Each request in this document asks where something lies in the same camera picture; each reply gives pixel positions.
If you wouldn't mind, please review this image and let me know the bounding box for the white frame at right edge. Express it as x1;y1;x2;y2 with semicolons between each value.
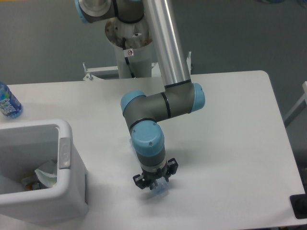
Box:
283;81;307;127

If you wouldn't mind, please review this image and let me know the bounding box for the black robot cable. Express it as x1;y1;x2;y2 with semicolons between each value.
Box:
121;37;136;79

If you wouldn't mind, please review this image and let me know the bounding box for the white plastic trash can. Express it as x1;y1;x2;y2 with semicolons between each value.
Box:
0;119;89;223

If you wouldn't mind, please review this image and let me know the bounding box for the black clamp at table edge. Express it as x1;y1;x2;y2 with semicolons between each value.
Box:
290;194;307;219

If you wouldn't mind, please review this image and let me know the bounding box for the blue labelled water bottle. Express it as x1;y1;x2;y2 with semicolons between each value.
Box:
0;82;23;119

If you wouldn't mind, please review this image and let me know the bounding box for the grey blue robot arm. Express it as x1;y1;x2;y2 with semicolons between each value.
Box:
75;0;205;189

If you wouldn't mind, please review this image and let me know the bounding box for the clear plastic bottle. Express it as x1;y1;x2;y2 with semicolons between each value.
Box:
130;139;168;196

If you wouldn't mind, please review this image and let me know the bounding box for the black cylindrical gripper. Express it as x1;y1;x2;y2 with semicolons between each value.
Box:
133;158;178;190

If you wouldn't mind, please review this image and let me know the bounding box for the grey trash inside bin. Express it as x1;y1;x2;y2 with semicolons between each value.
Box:
21;175;41;191

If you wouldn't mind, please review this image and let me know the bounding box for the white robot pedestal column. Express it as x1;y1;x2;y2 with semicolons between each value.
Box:
105;17;153;79

